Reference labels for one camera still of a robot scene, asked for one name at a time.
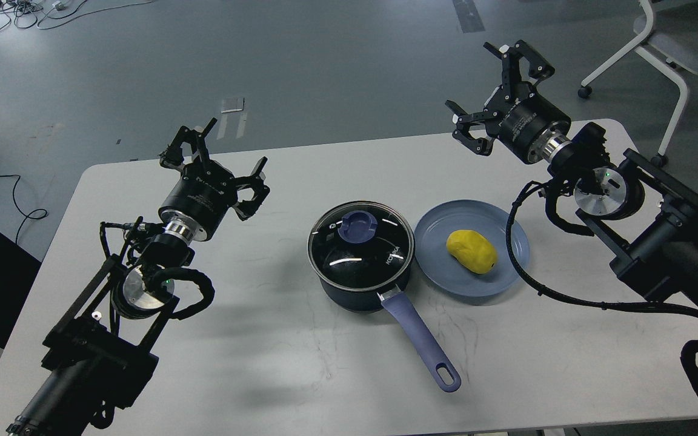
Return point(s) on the yellow potato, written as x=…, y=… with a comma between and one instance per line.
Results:
x=473, y=251

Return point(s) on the blue plate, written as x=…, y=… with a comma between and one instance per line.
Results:
x=442, y=269

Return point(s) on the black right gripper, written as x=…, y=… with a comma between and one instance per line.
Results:
x=516, y=115

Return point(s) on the glass lid with blue knob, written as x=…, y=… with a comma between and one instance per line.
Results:
x=361, y=245

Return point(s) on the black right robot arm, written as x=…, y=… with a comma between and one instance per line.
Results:
x=644, y=216

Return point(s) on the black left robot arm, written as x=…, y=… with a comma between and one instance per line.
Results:
x=100, y=351

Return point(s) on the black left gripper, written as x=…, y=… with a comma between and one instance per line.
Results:
x=194, y=203

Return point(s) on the white office chair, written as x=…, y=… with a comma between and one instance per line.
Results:
x=668, y=40

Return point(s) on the dark blue saucepan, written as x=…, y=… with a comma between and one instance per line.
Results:
x=393, y=299

